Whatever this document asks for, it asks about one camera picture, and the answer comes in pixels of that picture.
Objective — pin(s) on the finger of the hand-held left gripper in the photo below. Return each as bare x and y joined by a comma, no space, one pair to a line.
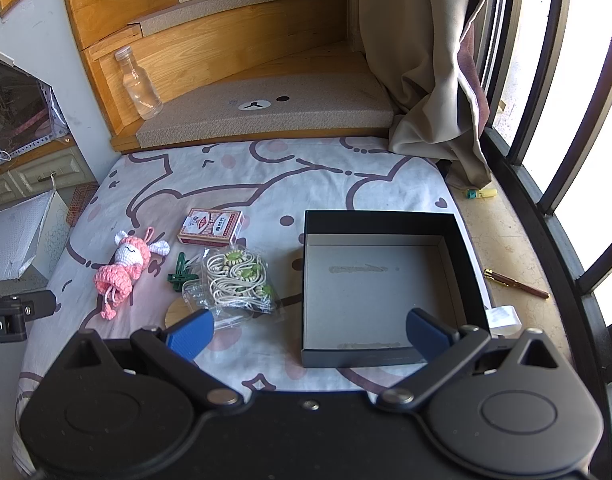
38,304

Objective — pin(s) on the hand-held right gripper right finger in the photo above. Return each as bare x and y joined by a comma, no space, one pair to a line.
426,334

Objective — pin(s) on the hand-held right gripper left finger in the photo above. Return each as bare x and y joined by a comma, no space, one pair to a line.
191,334

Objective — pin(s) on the round wooden disc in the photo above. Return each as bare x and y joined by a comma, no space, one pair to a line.
178,317

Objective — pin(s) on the green plastic clip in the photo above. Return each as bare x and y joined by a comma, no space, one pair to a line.
180,261
180,281

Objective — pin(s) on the black cardboard box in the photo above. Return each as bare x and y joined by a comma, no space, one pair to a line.
366,300

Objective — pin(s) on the pink crochet bunny doll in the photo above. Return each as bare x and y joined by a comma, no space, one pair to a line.
128,256

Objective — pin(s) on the red playing card box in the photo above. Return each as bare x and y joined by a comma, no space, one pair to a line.
211,227

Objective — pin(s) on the white bubble mailer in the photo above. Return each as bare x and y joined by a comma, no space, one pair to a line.
11,240

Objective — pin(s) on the white paper bag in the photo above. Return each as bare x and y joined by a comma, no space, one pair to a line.
60,230

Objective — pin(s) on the white folded paper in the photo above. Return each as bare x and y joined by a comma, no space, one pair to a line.
503,319

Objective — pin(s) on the brown pen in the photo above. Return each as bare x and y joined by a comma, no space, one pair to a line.
516,284

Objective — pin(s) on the red mesh basket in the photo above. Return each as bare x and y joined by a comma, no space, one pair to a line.
81,205

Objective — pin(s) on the white drawer cabinet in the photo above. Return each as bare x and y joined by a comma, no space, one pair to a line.
36,172

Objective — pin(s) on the yellow green lighter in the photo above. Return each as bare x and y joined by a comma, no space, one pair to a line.
481,194

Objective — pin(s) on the black window grille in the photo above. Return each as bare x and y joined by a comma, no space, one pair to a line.
586,305

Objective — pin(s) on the cartoon printed bed sheet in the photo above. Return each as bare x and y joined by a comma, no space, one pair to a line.
266,185

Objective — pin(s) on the perforated metal rack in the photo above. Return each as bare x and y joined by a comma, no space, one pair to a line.
16,105

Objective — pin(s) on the clear plastic bottle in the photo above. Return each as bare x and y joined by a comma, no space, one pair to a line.
141,92

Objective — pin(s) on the grey bear face mat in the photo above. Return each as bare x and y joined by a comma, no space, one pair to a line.
311,110

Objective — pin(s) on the beige curtain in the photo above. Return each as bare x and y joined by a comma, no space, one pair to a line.
416,60

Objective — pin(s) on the wooden stepped platform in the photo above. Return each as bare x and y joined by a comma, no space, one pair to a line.
211,45

